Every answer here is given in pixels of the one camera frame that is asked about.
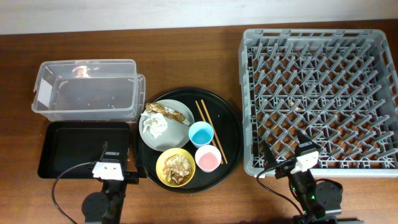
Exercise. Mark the left wooden chopstick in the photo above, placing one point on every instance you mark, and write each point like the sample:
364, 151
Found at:
203, 118

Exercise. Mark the black rectangular tray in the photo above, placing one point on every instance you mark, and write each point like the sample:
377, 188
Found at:
69, 143

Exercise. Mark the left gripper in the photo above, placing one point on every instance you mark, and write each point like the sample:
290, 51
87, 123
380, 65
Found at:
133, 178

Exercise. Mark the round black serving tray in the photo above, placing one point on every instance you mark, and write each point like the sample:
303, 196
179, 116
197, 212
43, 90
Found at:
229, 131

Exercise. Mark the food scraps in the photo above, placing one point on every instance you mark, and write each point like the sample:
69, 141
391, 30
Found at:
177, 168

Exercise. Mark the gold snack wrapper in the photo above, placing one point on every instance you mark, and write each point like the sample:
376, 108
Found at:
167, 112

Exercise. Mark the white tissue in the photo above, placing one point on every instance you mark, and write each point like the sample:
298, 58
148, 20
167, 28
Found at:
154, 123

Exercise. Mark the grey plate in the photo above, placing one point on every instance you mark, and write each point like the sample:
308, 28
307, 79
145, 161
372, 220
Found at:
176, 134

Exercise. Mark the yellow bowl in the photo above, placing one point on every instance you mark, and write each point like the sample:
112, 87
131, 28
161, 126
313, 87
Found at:
167, 154

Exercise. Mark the clear plastic bin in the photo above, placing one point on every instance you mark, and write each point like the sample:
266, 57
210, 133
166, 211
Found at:
89, 90

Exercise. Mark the blue cup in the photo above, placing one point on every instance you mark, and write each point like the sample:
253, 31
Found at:
200, 133

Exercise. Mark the grey dishwasher rack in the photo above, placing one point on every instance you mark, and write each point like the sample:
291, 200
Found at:
337, 86

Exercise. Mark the right wooden chopstick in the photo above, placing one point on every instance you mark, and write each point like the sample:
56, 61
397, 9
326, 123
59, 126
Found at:
215, 133

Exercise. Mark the wooden chopstick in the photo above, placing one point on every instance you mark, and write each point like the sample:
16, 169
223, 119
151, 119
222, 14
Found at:
203, 118
215, 133

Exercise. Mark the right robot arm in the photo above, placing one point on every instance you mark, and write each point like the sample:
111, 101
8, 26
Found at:
319, 199

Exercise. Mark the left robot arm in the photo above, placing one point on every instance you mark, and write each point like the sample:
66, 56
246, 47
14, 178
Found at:
106, 205

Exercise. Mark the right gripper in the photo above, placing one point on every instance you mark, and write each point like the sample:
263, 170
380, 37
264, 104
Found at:
270, 159

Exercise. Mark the pink cup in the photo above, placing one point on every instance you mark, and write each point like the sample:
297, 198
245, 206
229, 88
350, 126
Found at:
208, 158

